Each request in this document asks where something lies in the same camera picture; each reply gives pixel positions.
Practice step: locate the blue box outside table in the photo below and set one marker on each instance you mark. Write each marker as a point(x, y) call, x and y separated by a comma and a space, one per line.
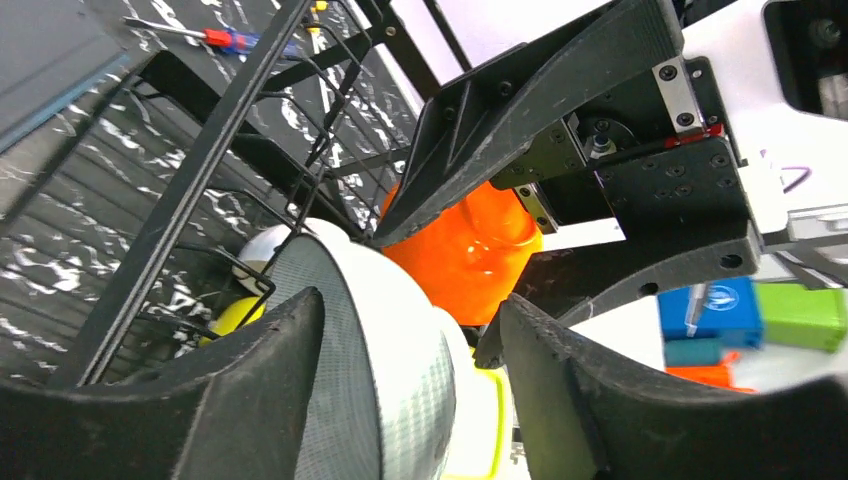
point(729, 320)

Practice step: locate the dark grey flat box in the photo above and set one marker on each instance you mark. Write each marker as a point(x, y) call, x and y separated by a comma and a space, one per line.
point(51, 53)

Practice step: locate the dark striped white bowl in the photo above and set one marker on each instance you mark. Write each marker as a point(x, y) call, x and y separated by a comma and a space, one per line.
point(257, 253)

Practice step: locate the green white bowl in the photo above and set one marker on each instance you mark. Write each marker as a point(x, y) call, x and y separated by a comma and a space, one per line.
point(482, 436)

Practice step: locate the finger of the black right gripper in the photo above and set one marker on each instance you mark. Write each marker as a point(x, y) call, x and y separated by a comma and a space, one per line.
point(573, 285)
point(481, 121)

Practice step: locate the black wire dish rack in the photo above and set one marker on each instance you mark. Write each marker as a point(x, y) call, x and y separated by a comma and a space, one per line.
point(266, 152)

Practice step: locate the blue red screwdriver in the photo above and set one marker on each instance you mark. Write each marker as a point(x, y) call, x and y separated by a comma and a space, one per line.
point(229, 41)

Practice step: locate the orange white bowl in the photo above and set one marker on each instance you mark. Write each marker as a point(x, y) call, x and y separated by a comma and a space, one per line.
point(469, 259)

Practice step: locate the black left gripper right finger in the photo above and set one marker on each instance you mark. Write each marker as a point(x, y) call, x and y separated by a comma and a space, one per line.
point(588, 412)

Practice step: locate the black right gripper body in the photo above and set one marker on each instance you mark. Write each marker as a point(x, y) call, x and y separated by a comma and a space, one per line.
point(652, 155)

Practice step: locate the grey green small bowl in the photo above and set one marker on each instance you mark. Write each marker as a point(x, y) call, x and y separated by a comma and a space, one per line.
point(384, 398)

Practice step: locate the yellow green bowl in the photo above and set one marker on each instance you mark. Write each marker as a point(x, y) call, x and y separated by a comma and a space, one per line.
point(231, 317)

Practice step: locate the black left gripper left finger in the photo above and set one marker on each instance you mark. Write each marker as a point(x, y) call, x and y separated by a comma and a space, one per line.
point(235, 409)

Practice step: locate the green box outside table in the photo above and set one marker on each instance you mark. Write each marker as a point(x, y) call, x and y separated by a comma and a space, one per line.
point(795, 316)

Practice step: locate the orange box outside table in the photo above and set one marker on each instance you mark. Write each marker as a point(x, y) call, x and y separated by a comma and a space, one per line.
point(719, 375)

